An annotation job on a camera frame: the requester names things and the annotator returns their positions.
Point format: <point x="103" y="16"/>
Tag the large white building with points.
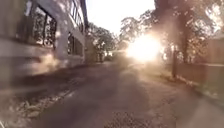
<point x="63" y="36"/>

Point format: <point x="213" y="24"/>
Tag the leaf-strewn ground strip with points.
<point x="30" y="103"/>

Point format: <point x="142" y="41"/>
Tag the row of trees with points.
<point x="186" y="20"/>

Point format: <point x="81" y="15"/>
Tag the fence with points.
<point x="206" y="73"/>

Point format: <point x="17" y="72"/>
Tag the grey asphalt path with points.
<point x="116" y="100"/>

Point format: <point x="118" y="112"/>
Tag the pole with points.
<point x="174" y="65"/>

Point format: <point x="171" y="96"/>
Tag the distant group of trees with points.
<point x="100" y="38"/>

